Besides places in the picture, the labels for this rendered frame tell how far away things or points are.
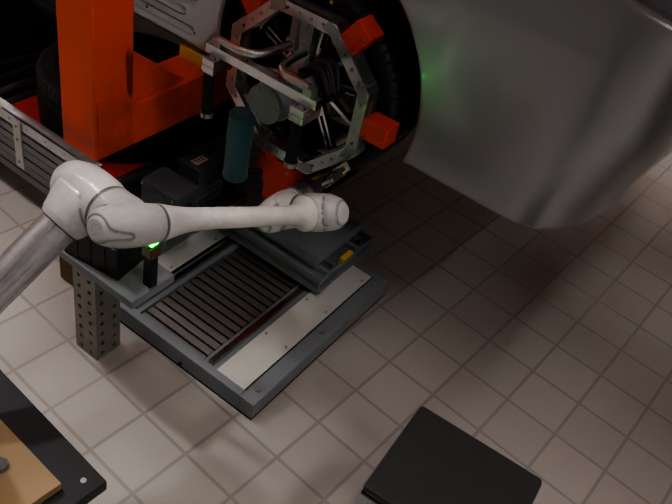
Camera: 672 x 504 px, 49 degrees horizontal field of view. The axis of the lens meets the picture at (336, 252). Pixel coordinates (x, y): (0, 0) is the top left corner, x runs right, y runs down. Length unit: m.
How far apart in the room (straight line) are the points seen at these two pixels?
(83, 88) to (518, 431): 1.84
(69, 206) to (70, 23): 0.68
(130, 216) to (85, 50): 0.72
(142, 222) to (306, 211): 0.48
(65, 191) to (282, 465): 1.08
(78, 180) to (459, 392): 1.54
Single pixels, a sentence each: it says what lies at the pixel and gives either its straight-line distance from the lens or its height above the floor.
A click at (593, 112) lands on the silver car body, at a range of 2.09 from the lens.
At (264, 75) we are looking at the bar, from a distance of 2.23.
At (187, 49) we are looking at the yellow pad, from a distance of 2.85.
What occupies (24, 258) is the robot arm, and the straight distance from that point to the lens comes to 1.96.
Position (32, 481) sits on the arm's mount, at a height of 0.32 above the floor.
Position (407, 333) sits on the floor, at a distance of 2.89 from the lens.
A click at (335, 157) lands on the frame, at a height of 0.70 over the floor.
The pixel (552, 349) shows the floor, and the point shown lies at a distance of 3.10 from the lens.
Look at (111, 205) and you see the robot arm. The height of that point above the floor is 0.87.
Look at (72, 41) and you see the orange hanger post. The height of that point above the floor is 0.91.
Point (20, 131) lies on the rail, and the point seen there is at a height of 0.35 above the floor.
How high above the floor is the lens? 2.03
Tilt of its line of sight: 40 degrees down
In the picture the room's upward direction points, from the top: 14 degrees clockwise
